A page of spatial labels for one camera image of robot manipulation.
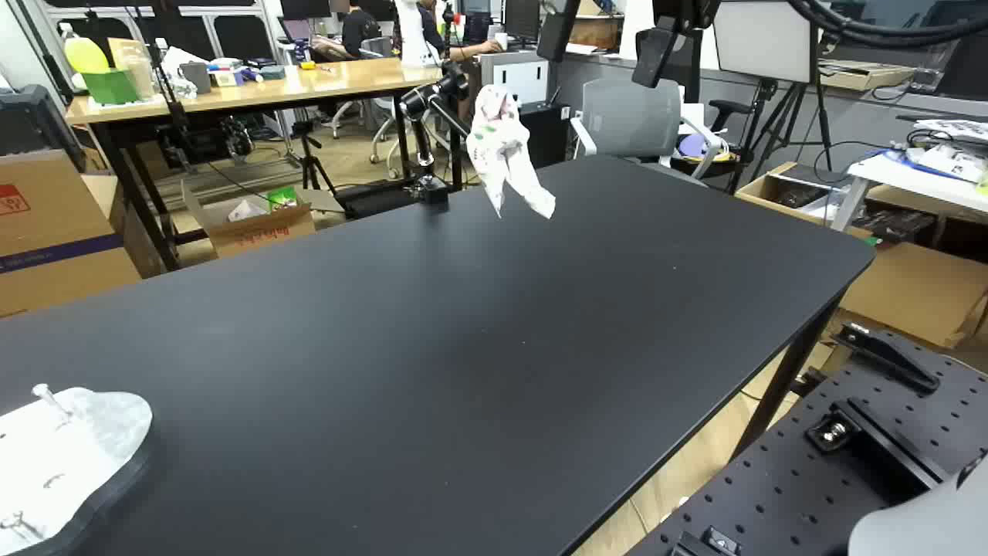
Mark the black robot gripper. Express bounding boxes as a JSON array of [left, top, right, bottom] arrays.
[[631, 15, 683, 91]]

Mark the white cloth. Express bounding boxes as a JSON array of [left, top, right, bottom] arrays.
[[462, 84, 560, 223]]

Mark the black office chair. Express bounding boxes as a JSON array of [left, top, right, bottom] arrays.
[[671, 29, 706, 103]]

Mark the grey office chair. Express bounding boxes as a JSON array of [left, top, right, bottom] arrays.
[[569, 75, 733, 173]]

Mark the white board panel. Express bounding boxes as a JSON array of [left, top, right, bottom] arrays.
[[713, 0, 818, 85]]

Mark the grey metal cabinet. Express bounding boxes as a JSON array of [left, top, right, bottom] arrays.
[[475, 46, 553, 110]]

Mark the tall black tripod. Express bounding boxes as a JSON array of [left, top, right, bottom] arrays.
[[734, 0, 839, 193]]

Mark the wooden tray box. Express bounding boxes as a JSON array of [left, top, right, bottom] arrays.
[[733, 158, 880, 234]]

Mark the white side table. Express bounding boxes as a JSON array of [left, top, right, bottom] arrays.
[[826, 118, 988, 234]]

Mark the seated person in black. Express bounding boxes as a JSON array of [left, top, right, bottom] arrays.
[[331, 0, 387, 61]]

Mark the black flat floor plate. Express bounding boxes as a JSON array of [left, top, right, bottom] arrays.
[[336, 176, 425, 223]]

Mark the long wooden table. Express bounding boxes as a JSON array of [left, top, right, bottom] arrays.
[[66, 56, 468, 273]]

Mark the black table leg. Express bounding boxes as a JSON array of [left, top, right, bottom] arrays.
[[733, 305, 832, 456]]

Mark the flat cardboard box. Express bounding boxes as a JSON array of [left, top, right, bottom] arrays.
[[832, 239, 988, 356]]

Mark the small black tripod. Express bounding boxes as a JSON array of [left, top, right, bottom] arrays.
[[290, 113, 338, 196]]

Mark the open cardboard box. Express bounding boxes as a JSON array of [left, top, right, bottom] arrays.
[[201, 184, 319, 260]]

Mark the black perforated breadboard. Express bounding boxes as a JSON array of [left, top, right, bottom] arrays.
[[627, 335, 988, 556]]

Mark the grey rounded cover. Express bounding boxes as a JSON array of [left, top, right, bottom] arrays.
[[846, 460, 988, 556]]

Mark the green box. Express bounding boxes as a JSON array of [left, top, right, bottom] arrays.
[[80, 68, 141, 109]]

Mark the yellow bag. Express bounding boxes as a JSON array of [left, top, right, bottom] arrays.
[[57, 22, 114, 81]]

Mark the black equipment case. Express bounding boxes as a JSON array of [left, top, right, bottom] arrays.
[[0, 84, 86, 173]]

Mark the large closed cardboard box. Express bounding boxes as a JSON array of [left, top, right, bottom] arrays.
[[0, 145, 144, 320]]

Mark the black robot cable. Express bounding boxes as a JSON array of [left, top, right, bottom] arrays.
[[784, 0, 988, 49]]

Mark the black angled bracket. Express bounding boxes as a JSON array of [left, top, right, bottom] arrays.
[[830, 320, 940, 395]]

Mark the black square mount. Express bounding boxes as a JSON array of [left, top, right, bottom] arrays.
[[801, 406, 863, 456]]

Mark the white plastic base plate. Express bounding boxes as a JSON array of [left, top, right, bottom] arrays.
[[0, 381, 158, 556]]

